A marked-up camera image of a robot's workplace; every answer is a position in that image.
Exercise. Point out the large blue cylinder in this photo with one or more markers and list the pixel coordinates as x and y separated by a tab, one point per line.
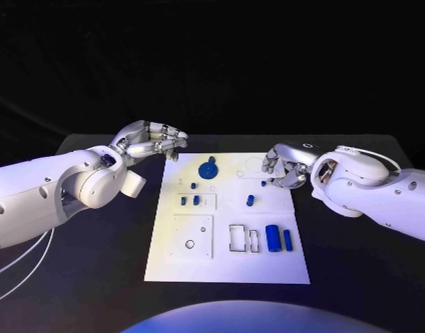
276	238

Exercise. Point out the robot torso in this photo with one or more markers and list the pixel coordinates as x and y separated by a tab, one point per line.
254	320

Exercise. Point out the blue gear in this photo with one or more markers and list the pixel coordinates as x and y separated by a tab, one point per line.
209	170

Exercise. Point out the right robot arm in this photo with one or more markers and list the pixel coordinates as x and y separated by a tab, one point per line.
385	203

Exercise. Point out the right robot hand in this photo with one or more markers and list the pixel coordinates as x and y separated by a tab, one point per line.
299	152

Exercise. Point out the thin long blue cylinder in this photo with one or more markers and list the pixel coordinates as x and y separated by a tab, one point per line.
289	240

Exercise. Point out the white task board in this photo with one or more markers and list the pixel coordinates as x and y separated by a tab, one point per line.
235	265

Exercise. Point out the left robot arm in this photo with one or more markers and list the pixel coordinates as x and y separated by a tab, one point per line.
29	203

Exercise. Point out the blue block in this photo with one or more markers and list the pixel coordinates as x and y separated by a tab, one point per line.
185	200
196	200

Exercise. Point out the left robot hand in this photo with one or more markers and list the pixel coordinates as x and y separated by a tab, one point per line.
141	148

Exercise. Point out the blue rounded plug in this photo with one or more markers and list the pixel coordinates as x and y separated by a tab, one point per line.
251	200

